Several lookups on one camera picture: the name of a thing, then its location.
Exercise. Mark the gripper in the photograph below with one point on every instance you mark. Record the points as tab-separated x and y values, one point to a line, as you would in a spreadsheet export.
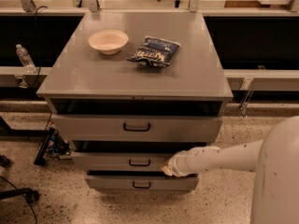
177	163

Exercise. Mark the grey drawer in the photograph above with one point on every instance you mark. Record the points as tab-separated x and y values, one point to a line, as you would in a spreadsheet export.
127	156
139	181
137	128

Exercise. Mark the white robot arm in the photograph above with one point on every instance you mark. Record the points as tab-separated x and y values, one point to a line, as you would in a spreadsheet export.
274	161

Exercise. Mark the grey bottom drawer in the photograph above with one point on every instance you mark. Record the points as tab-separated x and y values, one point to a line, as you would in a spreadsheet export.
139	181

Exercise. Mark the grey drawer cabinet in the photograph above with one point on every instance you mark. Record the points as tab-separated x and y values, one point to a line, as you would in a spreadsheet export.
86	82

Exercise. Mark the grey top drawer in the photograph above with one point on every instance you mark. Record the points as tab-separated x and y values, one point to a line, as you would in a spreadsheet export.
137	128

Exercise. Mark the black electronics box on floor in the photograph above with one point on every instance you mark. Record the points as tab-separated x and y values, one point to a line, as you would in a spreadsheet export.
54	146

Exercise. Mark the blue chip bag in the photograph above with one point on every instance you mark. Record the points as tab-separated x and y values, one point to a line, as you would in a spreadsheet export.
155	52

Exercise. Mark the black chair base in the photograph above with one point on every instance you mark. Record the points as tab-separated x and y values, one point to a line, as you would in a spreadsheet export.
29	195

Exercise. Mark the white bowl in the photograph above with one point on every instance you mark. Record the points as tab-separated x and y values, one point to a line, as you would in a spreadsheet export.
108	42

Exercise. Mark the clear plastic water bottle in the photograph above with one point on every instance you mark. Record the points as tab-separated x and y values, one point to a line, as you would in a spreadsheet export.
25	59

